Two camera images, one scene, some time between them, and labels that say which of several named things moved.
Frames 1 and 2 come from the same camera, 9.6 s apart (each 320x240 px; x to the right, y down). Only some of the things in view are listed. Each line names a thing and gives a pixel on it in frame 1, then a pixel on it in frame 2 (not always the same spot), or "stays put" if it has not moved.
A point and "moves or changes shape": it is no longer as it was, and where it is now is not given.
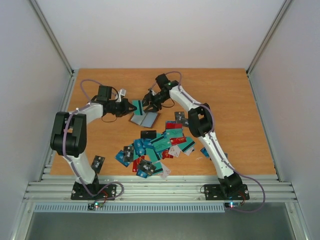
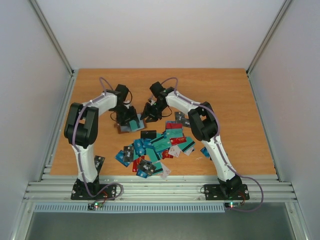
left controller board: x=92 y=206 stays put
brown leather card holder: x=148 y=119 moves or changes shape
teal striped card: x=139 y=104 → x=133 y=125
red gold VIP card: x=177 y=140 stays put
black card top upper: x=179 y=116 stays put
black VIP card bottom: x=146 y=167 stays put
